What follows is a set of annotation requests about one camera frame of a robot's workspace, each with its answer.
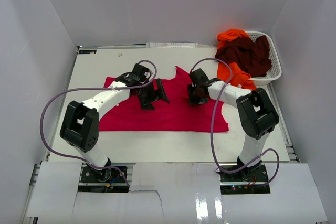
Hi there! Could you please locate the white plastic basket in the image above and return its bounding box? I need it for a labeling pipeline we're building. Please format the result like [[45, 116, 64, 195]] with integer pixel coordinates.
[[246, 31, 283, 86]]

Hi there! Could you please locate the dark maroon t shirt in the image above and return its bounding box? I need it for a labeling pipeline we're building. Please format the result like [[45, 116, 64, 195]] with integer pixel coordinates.
[[215, 36, 272, 78]]

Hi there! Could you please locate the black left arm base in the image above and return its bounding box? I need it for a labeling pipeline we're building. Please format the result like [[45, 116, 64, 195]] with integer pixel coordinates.
[[78, 165, 132, 193]]

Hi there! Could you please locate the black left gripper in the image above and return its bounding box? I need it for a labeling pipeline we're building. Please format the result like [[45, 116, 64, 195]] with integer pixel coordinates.
[[137, 79, 169, 111]]

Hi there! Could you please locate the magenta t shirt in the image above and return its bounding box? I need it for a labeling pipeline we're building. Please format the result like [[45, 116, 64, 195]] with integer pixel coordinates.
[[99, 66, 215, 133]]

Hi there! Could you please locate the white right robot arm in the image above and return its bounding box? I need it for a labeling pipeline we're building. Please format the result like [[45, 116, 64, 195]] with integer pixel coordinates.
[[188, 69, 280, 182]]

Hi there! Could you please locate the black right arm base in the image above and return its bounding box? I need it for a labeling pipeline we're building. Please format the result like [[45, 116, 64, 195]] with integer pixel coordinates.
[[216, 164, 271, 195]]

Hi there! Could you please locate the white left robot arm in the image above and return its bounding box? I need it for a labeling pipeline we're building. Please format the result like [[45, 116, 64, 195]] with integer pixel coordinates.
[[60, 60, 170, 182]]

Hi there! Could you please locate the orange t shirt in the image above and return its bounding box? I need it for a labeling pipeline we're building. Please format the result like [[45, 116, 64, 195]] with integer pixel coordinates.
[[217, 29, 257, 90]]

